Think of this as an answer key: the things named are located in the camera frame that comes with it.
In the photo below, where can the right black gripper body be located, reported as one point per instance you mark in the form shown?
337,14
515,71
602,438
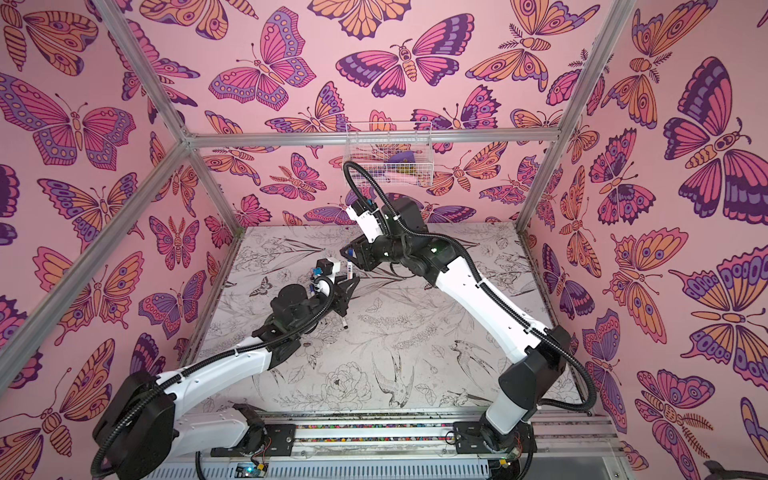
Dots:
363,253

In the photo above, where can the aluminium rail base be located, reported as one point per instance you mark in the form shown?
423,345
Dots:
418,446

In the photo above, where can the small green circuit board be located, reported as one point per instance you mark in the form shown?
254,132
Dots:
250,470

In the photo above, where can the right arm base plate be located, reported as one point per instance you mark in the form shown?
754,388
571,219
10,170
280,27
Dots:
475,437

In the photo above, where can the white wire basket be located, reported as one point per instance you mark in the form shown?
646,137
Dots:
394,152

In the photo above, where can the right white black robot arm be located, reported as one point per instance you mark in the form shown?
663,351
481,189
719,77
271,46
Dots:
538,355

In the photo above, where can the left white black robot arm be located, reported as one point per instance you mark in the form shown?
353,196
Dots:
149,419

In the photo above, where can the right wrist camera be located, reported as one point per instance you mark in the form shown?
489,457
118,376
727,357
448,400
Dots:
368,220

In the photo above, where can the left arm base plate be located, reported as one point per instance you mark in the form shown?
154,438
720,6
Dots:
271,440

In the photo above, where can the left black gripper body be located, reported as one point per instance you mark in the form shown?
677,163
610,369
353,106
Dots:
314,309

